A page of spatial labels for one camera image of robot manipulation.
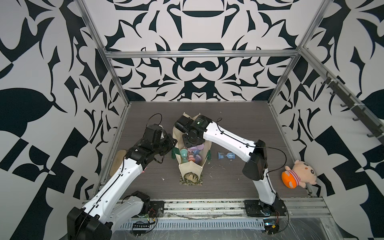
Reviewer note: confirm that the plush doll toy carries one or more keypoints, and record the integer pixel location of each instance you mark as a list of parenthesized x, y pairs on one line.
[(299, 175)]

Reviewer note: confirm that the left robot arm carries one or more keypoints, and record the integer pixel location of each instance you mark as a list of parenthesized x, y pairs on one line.
[(100, 217)]

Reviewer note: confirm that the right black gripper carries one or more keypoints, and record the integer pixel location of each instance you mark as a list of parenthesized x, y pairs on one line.
[(187, 143)]

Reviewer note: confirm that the light blue hourglass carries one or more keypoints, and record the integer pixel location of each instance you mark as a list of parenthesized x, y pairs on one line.
[(229, 155)]

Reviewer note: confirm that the purple hourglass cluster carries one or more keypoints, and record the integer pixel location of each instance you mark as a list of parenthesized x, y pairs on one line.
[(197, 158)]

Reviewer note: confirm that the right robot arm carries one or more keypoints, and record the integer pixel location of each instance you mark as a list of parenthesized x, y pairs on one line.
[(254, 154)]

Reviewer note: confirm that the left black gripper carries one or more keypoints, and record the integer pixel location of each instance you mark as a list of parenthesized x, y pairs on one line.
[(168, 139)]

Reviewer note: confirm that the green hourglass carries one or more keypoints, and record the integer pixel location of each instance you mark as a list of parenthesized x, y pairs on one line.
[(184, 155)]

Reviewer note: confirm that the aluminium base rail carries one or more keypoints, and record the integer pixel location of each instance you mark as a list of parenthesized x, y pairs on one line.
[(232, 214)]

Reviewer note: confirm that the cream canvas tote bag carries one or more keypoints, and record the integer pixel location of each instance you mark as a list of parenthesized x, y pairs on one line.
[(191, 173)]

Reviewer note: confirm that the black hook rail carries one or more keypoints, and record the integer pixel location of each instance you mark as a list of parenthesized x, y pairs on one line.
[(351, 102)]

